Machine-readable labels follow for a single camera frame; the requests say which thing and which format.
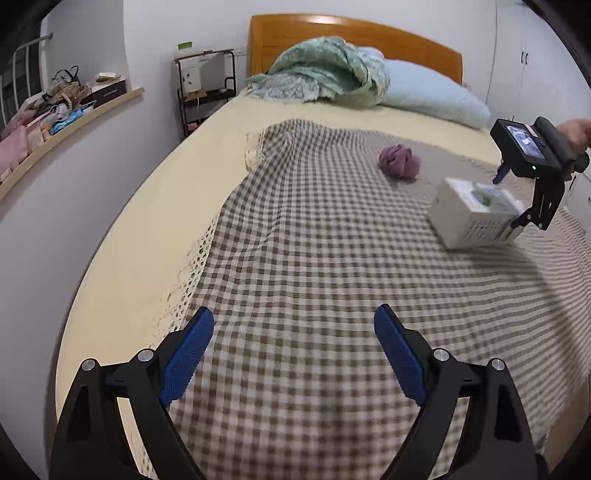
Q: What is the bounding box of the black metal nightstand rack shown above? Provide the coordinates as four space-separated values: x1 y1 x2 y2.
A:
174 48 237 139

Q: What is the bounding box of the wooden bed with checkered cover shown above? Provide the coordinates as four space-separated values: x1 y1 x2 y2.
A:
249 14 464 86

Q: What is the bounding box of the purple cloth ball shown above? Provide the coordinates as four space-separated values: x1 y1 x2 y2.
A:
378 144 422 181

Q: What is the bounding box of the green floral quilt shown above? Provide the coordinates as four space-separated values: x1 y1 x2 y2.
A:
247 38 391 108

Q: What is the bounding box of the light blue pillow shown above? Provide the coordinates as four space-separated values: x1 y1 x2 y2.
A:
358 46 491 130

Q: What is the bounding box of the black flat box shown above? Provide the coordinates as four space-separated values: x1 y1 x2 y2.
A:
79 78 127 106

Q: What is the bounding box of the wooden windowsill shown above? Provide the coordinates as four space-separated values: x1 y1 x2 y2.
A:
0 87 145 201

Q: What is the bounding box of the white perforated box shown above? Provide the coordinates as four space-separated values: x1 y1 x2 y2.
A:
427 178 527 251

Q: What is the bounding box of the brown checkered blanket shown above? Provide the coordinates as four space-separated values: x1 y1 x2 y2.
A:
124 119 591 480

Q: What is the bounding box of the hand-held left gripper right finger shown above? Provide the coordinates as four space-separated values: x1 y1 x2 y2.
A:
374 304 536 480

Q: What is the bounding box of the person's right hand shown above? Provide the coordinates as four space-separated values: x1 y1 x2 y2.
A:
556 117 591 152

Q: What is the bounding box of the white wardrobe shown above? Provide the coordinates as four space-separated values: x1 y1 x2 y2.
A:
496 0 591 217

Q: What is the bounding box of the metal railing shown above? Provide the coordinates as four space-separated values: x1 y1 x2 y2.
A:
0 32 54 130

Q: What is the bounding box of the pile of boxes and bags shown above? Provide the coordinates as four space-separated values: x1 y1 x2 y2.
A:
0 67 127 181

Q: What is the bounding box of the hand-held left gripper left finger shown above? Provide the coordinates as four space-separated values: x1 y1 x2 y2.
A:
48 307 215 480

